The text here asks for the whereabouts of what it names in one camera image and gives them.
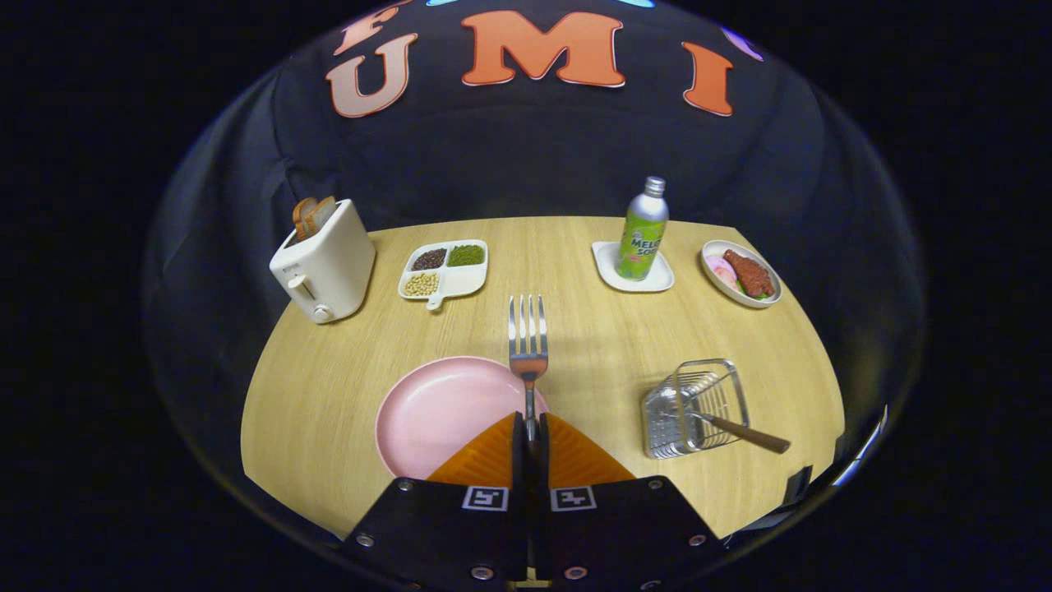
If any fork with brown handle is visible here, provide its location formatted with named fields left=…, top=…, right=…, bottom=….
left=508, top=294, right=550, bottom=461

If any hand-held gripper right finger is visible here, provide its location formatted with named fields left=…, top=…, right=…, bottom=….
left=536, top=414, right=724, bottom=587

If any red meat piece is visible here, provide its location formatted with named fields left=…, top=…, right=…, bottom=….
left=723, top=250, right=775, bottom=298

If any metal wire cutlery basket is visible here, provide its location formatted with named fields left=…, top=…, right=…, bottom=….
left=641, top=358, right=750, bottom=460

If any pink round plate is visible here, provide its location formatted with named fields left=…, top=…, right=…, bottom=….
left=375, top=356, right=550, bottom=481

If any green soda bottle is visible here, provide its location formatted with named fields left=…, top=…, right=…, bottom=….
left=615, top=176, right=669, bottom=282

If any white square coaster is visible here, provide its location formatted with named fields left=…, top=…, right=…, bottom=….
left=592, top=240, right=676, bottom=294

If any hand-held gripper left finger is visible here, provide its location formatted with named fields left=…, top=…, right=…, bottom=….
left=341, top=413, right=528, bottom=587

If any white toaster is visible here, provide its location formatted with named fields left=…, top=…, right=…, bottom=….
left=270, top=198, right=377, bottom=325

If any white divided dish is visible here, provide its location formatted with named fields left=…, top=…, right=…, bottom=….
left=398, top=239, right=489, bottom=311

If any white oval food dish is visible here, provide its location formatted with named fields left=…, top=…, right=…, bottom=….
left=700, top=239, right=782, bottom=309

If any spoon with brown handle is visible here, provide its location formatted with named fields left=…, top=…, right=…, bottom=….
left=690, top=409, right=791, bottom=455

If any brown bread slice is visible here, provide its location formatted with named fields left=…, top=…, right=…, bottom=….
left=292, top=196, right=338, bottom=243

